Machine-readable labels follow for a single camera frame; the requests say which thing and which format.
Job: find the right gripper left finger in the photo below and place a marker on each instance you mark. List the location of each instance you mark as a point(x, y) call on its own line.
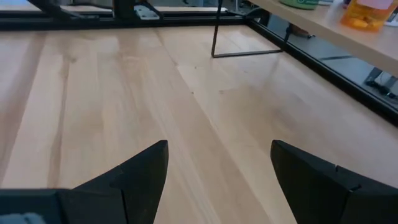
point(133, 186)

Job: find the green cap medicine bottle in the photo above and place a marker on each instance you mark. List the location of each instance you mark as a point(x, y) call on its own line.
point(298, 3)

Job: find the wooden shelf black legs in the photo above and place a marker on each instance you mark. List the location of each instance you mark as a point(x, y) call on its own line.
point(342, 37)

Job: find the orange vial pink label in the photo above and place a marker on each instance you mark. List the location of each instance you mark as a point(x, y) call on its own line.
point(360, 18)

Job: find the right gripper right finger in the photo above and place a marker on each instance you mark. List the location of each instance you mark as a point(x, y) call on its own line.
point(317, 193)

